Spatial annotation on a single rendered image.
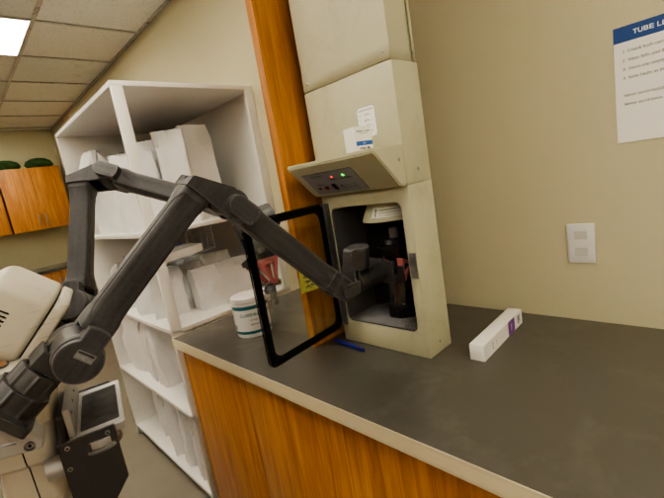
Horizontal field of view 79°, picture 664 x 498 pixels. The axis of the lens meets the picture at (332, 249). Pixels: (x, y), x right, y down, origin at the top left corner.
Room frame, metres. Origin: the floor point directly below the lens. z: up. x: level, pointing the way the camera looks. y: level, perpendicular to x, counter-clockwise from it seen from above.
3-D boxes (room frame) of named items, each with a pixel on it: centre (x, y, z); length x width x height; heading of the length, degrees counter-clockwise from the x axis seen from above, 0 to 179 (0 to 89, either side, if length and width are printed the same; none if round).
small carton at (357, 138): (1.03, -0.11, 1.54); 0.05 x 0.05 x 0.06; 28
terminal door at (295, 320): (1.11, 0.11, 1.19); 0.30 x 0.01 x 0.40; 138
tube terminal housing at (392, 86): (1.21, -0.20, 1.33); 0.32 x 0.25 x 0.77; 43
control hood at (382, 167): (1.08, -0.06, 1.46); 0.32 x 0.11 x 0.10; 43
